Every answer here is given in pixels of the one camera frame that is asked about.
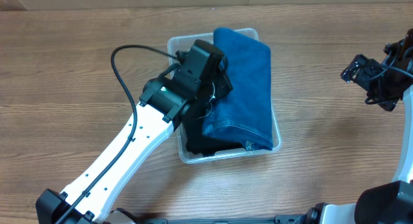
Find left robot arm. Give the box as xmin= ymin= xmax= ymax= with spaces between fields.
xmin=35 ymin=39 xmax=232 ymax=223

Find black garment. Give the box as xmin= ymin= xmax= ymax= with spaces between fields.
xmin=184 ymin=107 xmax=246 ymax=157

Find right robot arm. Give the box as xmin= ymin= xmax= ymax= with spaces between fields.
xmin=295 ymin=30 xmax=412 ymax=224

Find clear plastic storage bin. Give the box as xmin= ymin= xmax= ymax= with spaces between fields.
xmin=167 ymin=32 xmax=282 ymax=164

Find blue denim jeans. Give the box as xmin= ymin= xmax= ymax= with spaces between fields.
xmin=202 ymin=27 xmax=273 ymax=151

